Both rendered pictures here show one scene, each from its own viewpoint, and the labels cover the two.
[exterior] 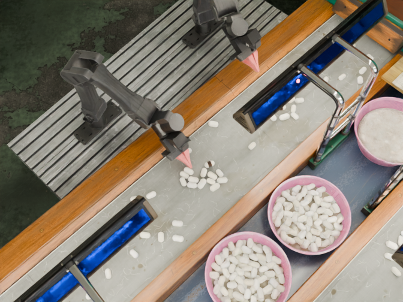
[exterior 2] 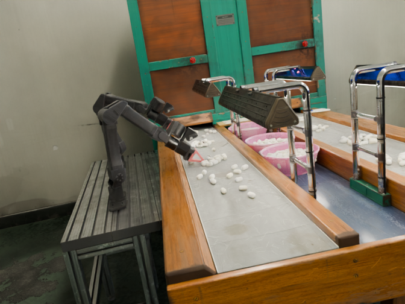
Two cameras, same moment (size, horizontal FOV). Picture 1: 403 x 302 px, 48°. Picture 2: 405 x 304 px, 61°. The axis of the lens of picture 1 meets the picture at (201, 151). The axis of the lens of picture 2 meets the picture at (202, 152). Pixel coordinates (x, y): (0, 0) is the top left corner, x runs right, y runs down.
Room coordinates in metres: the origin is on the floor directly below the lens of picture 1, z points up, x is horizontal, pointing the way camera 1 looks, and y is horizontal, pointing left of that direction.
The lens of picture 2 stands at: (-0.21, 1.42, 1.21)
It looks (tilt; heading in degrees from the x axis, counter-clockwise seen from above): 14 degrees down; 302
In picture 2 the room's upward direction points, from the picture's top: 9 degrees counter-clockwise
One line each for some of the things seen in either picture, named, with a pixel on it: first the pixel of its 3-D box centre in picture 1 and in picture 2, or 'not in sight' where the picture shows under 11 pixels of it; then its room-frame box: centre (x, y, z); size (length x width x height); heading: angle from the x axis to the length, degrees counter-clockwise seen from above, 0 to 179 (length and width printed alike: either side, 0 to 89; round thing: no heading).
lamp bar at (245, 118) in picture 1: (315, 57); (204, 87); (0.81, -0.37, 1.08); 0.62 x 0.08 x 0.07; 127
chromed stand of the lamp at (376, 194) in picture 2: not in sight; (389, 130); (-0.16, 0.11, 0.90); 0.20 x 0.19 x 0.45; 127
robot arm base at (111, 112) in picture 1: (95, 118); (116, 193); (0.90, 0.39, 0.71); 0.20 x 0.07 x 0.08; 132
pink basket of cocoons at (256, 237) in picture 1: (247, 276); (290, 159); (0.25, -0.10, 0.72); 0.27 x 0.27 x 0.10
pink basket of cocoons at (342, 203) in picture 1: (306, 217); (270, 146); (0.42, -0.32, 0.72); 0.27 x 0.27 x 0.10
